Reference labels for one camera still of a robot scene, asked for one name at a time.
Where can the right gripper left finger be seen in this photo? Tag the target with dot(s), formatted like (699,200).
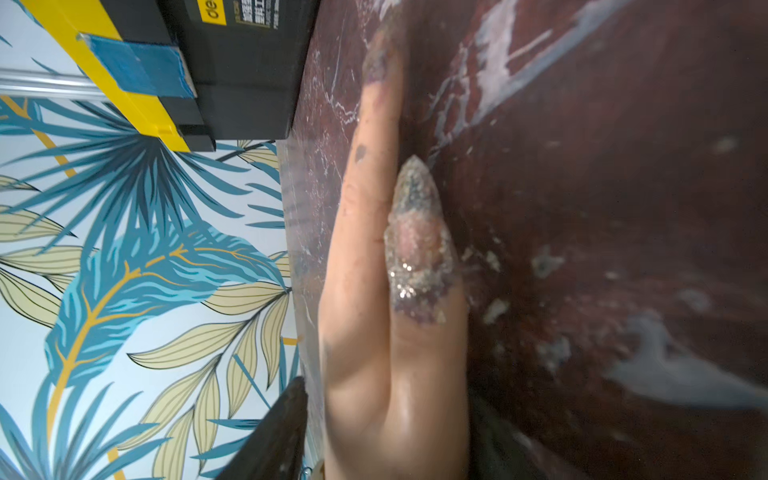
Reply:
(275,449)

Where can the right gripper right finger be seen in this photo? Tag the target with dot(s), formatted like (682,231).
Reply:
(499,450)

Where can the mannequin hand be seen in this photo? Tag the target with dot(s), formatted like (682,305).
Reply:
(393,319)

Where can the yellow black toolbox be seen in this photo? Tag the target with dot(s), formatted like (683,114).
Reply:
(190,73)

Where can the left aluminium frame post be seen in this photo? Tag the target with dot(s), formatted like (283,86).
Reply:
(45,85)

